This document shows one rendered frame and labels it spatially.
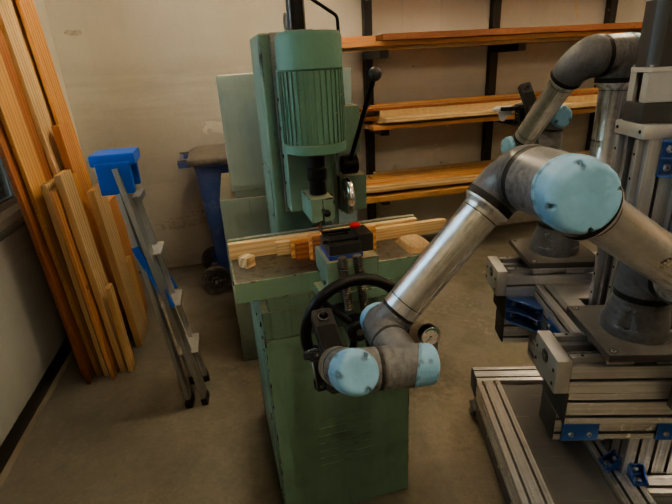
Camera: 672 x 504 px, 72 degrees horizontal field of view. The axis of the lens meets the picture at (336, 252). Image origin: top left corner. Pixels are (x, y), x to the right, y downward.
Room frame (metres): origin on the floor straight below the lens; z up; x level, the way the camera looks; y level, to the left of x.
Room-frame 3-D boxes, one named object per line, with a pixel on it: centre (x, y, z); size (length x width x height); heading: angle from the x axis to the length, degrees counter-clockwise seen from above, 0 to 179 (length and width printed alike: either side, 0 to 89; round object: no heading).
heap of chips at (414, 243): (1.32, -0.24, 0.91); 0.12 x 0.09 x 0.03; 14
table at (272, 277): (1.24, -0.01, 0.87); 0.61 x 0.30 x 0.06; 104
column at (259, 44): (1.62, 0.12, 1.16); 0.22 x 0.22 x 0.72; 14
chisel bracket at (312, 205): (1.36, 0.04, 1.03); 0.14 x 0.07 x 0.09; 14
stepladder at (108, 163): (1.85, 0.78, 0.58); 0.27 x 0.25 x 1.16; 103
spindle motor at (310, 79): (1.34, 0.04, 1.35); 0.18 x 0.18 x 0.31
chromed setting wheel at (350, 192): (1.50, -0.05, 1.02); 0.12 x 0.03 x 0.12; 14
